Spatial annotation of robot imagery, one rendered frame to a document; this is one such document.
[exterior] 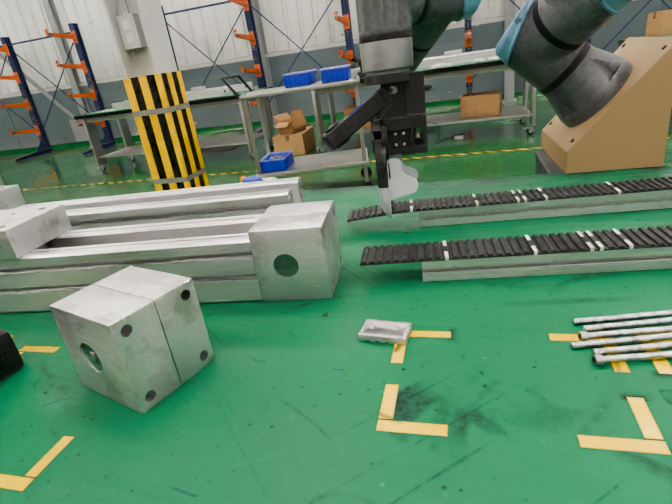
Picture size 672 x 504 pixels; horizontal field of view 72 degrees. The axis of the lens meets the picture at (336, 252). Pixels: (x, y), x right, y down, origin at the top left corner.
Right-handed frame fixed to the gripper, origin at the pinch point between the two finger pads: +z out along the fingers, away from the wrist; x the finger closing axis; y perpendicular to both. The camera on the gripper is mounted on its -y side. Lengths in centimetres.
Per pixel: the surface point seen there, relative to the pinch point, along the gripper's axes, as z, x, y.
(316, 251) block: -2.2, -23.6, -6.7
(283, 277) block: 1.0, -23.5, -11.3
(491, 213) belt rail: 2.5, -0.7, 16.4
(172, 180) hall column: 48, 269, -192
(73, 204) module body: -4, 2, -59
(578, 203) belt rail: 1.7, -1.3, 28.8
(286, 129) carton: 43, 483, -151
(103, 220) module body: -2.3, -3.7, -48.7
